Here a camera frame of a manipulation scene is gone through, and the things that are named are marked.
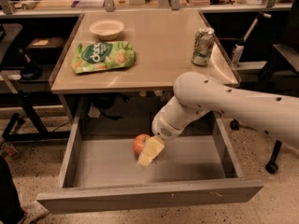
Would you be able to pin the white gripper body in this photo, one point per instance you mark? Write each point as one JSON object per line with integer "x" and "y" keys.
{"x": 162, "y": 128}

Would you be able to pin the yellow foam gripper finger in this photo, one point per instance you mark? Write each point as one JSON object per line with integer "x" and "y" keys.
{"x": 152, "y": 149}

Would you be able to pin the red apple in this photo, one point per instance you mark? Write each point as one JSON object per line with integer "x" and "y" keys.
{"x": 139, "y": 143}

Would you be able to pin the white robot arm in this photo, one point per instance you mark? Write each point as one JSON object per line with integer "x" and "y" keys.
{"x": 195, "y": 95}

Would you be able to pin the open grey drawer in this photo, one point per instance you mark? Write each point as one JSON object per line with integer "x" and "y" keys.
{"x": 100, "y": 171}

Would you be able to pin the green chip bag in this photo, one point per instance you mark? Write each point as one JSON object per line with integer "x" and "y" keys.
{"x": 103, "y": 56}

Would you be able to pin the white paper bowl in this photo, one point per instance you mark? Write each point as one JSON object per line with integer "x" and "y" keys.
{"x": 107, "y": 29}

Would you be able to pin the black office chair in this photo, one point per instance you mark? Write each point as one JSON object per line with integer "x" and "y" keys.
{"x": 280, "y": 77}

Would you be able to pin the black joystick device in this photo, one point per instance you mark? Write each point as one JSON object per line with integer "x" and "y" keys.
{"x": 30, "y": 69}

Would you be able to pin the black box on shelf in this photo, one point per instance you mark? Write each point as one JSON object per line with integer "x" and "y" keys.
{"x": 50, "y": 46}

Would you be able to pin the black stand frame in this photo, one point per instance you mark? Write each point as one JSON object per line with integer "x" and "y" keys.
{"x": 42, "y": 133}

